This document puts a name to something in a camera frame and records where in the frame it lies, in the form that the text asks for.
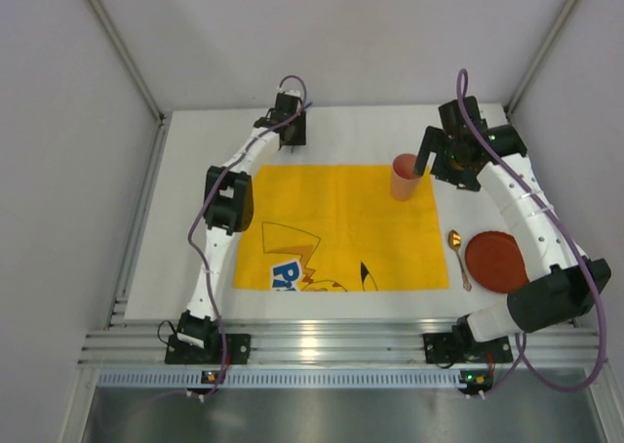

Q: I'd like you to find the blue plastic fork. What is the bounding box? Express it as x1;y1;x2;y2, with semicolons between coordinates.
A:
284;102;312;147

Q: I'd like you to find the pink plastic cup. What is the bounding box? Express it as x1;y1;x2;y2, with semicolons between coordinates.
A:
390;153;420;202

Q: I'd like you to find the gold metal spoon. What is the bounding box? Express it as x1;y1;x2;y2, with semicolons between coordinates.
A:
447;229;472;292

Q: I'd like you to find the yellow Pikachu cloth placemat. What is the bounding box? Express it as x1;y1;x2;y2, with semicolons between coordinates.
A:
233;165;449;293

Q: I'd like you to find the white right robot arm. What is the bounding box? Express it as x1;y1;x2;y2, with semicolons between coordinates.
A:
413;97;611;344

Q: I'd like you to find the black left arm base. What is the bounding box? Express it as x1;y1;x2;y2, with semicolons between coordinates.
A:
157;311;252;365

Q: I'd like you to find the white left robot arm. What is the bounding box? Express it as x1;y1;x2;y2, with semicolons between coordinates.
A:
177;85;309;348

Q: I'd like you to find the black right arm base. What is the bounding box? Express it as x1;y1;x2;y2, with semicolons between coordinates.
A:
422;316;514;368

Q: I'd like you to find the red round plate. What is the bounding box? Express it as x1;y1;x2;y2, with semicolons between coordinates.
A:
464;231;529;294

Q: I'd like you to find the aluminium front rail frame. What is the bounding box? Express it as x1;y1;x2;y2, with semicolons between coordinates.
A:
78;319;599;368

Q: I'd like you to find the perforated cable duct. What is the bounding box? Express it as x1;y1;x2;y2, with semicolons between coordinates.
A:
97;368;594;389

